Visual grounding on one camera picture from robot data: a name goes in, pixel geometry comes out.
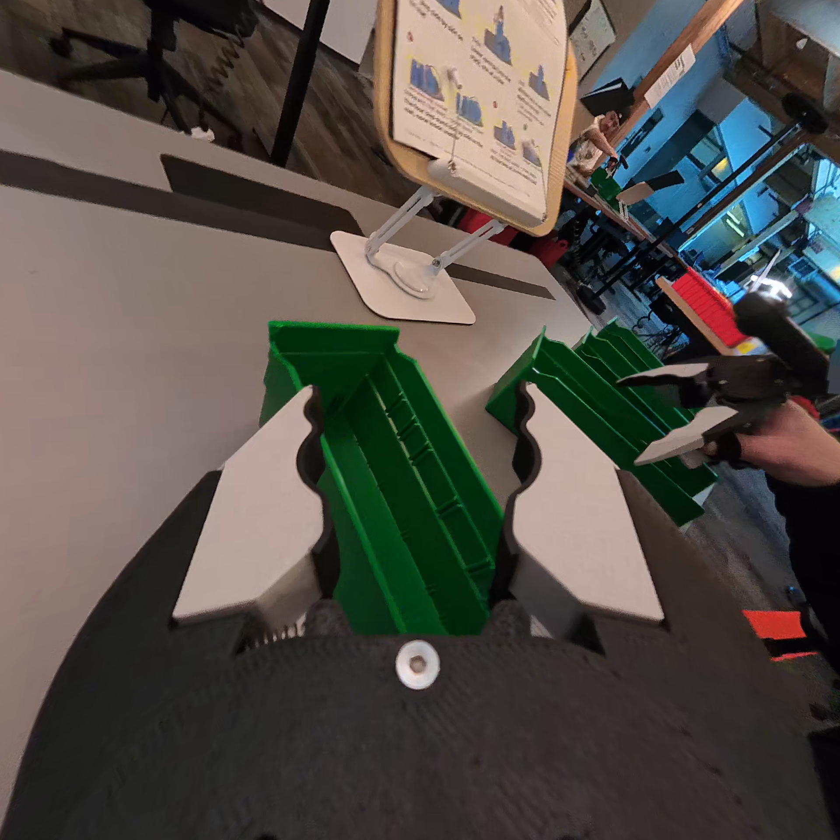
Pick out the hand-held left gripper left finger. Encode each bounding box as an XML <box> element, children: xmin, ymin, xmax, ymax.
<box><xmin>172</xmin><ymin>386</ymin><xmax>340</xmax><ymax>635</ymax></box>

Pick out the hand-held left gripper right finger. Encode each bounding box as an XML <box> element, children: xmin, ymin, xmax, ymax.
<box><xmin>492</xmin><ymin>383</ymin><xmax>665</xmax><ymax>640</ymax></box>

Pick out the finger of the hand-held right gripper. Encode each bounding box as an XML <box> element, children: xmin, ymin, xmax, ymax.
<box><xmin>633</xmin><ymin>406</ymin><xmax>742</xmax><ymax>468</ymax></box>
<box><xmin>616</xmin><ymin>363</ymin><xmax>711</xmax><ymax>389</ymax></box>

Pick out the stack of nested green bins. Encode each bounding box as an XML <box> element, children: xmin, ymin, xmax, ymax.
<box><xmin>486</xmin><ymin>318</ymin><xmax>719</xmax><ymax>528</ymax></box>

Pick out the green plastic bin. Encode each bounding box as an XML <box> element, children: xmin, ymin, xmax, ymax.
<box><xmin>259</xmin><ymin>320</ymin><xmax>506</xmax><ymax>636</ymax></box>

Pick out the person's right forearm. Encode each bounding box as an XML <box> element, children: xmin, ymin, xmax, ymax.
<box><xmin>764</xmin><ymin>476</ymin><xmax>840</xmax><ymax>634</ymax></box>

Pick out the person's right hand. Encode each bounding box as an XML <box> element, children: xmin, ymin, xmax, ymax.
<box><xmin>702</xmin><ymin>400</ymin><xmax>840</xmax><ymax>488</ymax></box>

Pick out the red ribbed crate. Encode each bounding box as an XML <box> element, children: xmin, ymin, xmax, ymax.
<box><xmin>672</xmin><ymin>268</ymin><xmax>749</xmax><ymax>349</ymax></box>

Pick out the orange traffic cone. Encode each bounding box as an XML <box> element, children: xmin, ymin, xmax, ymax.
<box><xmin>742</xmin><ymin>609</ymin><xmax>821</xmax><ymax>662</ymax></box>

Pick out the printed board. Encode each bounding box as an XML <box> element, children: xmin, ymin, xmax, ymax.
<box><xmin>374</xmin><ymin>0</ymin><xmax>580</xmax><ymax>237</ymax></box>

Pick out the black table strip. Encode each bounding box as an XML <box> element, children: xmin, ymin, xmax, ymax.
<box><xmin>0</xmin><ymin>150</ymin><xmax>557</xmax><ymax>301</ymax></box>

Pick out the black pole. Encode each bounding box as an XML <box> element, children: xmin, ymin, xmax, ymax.
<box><xmin>270</xmin><ymin>0</ymin><xmax>330</xmax><ymax>168</ymax></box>

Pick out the black office chair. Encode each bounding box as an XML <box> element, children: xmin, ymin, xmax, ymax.
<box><xmin>49</xmin><ymin>0</ymin><xmax>260</xmax><ymax>135</ymax></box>

